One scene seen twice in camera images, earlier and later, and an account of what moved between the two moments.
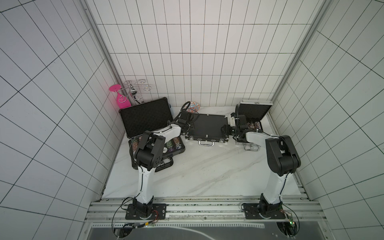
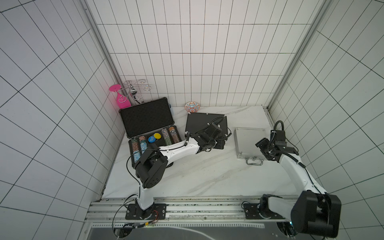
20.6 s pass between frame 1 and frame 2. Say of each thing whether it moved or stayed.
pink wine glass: stayed
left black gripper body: moved
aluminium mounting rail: stayed
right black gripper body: moved
